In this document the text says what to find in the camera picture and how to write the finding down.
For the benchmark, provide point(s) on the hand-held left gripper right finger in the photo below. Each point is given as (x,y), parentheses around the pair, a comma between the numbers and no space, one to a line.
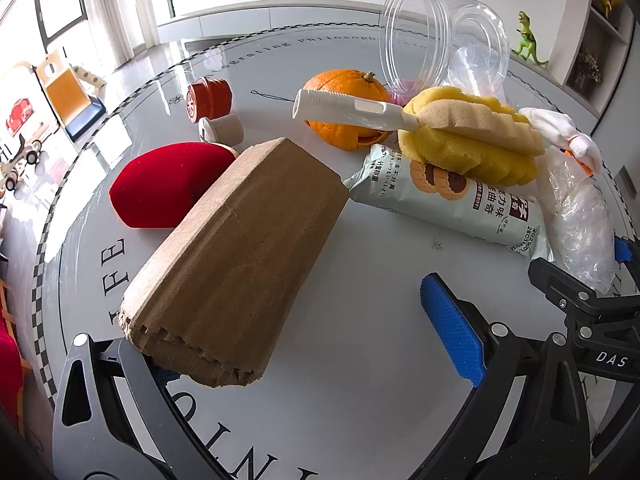
(450,330)

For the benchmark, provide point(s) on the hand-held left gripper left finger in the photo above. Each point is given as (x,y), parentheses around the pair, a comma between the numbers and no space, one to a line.
(145,390)

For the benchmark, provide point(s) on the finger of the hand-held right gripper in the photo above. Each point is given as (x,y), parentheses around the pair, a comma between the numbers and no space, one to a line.
(625,251)
(557,280)

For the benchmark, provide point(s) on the brown cardboard piece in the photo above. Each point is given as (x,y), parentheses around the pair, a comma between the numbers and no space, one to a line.
(235,260)

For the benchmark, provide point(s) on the orange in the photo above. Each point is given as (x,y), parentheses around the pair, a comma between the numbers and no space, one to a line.
(340,85)

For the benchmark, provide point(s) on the orange-red ribbed stopper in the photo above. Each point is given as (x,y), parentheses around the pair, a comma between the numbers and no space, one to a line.
(210,97)

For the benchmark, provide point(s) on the crumpled clear plastic bag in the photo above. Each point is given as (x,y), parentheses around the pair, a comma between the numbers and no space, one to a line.
(580,220)

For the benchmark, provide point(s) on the pale green cookie packet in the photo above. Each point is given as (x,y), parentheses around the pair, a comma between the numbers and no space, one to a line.
(450,212)

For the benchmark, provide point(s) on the bed with patterned blanket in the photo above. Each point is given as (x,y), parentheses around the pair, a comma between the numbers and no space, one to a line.
(10,375)

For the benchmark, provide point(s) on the white crumpled cloth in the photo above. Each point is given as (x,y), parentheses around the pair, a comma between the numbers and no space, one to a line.
(555,127)

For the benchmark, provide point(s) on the dried flower bunch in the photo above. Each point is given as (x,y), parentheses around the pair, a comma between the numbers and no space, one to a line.
(587,66)

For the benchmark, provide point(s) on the red velvet box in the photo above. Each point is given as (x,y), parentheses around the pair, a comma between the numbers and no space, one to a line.
(160,185)

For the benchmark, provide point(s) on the green toy dinosaur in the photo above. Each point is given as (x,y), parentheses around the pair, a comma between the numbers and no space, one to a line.
(529,40)

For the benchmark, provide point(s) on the small pink plastic item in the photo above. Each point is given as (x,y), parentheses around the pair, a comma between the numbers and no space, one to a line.
(400,96)

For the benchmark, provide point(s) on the wooden toy car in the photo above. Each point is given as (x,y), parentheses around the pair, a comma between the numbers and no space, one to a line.
(22,160)

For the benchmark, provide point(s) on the beige spool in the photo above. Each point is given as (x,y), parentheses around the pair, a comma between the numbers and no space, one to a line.
(225,127)

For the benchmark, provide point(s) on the clear plastic jar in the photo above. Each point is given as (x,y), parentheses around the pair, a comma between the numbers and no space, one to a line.
(425,35)

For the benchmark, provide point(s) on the white curtain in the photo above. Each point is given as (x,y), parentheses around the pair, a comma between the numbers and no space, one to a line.
(125,5)

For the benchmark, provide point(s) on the large window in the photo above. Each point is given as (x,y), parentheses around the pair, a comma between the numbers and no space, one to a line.
(60,0)

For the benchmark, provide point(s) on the white wall shelf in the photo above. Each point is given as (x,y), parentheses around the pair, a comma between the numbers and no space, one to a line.
(612,27)

